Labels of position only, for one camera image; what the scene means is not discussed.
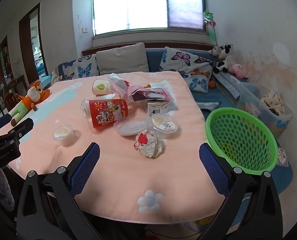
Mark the small clear pudding cup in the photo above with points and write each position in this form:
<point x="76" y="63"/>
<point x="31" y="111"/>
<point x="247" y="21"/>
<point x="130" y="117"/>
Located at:
<point x="62" y="133"/>

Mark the window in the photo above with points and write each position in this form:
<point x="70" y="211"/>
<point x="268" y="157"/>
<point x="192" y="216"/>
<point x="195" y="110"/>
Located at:
<point x="138" y="5"/>

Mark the white wall switch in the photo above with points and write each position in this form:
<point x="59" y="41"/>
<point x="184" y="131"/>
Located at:
<point x="84" y="30"/>

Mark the grey plush toy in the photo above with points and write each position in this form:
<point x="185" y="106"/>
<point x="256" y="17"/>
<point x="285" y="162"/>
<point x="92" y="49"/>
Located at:
<point x="215" y="50"/>

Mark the clear plastic storage box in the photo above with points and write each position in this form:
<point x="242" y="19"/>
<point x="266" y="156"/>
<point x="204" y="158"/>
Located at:
<point x="276" y="123"/>

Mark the red white paper wrapper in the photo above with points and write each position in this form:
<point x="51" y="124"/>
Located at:
<point x="148" y="143"/>

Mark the blue sofa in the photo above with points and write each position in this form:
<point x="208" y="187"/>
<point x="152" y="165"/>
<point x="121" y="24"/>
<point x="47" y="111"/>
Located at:
<point x="154" y="60"/>

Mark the blue rug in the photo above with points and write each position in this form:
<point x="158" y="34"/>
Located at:
<point x="284" y="177"/>

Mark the black white cow plush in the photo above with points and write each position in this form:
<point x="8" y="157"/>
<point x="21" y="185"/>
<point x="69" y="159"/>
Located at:
<point x="224" y="62"/>

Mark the labelled clear pudding cup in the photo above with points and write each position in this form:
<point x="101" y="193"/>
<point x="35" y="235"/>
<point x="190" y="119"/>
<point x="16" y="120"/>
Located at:
<point x="163" y="123"/>

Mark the orange plush toy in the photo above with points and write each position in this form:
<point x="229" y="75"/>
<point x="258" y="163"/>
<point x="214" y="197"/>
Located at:
<point x="26" y="102"/>

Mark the spotted cream cloth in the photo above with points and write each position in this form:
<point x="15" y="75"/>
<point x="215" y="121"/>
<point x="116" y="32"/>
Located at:
<point x="272" y="102"/>

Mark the red printed plastic cup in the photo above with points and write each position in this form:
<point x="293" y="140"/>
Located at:
<point x="106" y="112"/>

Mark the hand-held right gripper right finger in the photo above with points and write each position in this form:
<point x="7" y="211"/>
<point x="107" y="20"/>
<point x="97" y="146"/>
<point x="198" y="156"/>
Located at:
<point x="213" y="168"/>

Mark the large butterfly print pillow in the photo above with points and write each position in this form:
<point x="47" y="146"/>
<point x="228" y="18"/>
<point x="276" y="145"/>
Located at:
<point x="186" y="65"/>

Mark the teal box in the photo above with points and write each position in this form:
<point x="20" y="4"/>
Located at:
<point x="44" y="80"/>

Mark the clear plastic bottle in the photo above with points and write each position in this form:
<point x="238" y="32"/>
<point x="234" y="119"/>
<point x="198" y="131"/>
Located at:
<point x="117" y="83"/>

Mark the white milk carton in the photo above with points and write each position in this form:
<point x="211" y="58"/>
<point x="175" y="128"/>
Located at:
<point x="158" y="108"/>

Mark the small orange ball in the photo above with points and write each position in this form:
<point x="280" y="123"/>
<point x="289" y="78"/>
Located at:
<point x="212" y="84"/>

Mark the green plastic basket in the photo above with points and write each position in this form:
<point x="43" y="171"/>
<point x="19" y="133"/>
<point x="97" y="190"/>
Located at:
<point x="238" y="142"/>

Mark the white paper cup green leaf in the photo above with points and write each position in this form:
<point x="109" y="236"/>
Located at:
<point x="101" y="87"/>

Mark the pink plush toy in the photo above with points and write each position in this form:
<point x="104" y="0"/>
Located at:
<point x="238" y="71"/>

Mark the pink plastic bag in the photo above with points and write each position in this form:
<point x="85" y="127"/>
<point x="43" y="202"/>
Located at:
<point x="148" y="93"/>

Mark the clear plastic lid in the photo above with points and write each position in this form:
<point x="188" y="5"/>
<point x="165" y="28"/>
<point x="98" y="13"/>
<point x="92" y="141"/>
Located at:
<point x="131" y="127"/>

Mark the wooden chair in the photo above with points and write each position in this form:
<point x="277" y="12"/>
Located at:
<point x="16" y="90"/>

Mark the grey cushion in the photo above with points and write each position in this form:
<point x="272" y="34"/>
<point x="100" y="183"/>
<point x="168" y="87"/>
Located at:
<point x="123" y="58"/>

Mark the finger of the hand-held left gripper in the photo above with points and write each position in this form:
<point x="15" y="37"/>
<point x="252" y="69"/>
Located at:
<point x="1" y="120"/>
<point x="22" y="127"/>

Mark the white paper napkin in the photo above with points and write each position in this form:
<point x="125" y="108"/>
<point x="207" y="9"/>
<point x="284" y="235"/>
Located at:
<point x="164" y="83"/>

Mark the brown door frame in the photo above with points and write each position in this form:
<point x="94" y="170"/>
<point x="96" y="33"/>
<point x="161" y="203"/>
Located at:
<point x="24" y="45"/>

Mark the small butterfly print pillow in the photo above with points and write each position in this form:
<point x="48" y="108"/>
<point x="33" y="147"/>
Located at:
<point x="83" y="68"/>

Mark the blue patterned folded cloth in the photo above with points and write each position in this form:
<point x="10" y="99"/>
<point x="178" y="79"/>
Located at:
<point x="228" y="83"/>

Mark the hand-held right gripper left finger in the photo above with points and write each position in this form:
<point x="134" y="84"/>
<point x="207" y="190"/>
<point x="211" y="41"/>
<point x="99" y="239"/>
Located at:
<point x="86" y="168"/>

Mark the green pinwheel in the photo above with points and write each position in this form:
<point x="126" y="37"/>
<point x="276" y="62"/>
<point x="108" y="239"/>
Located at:
<point x="209" y="22"/>

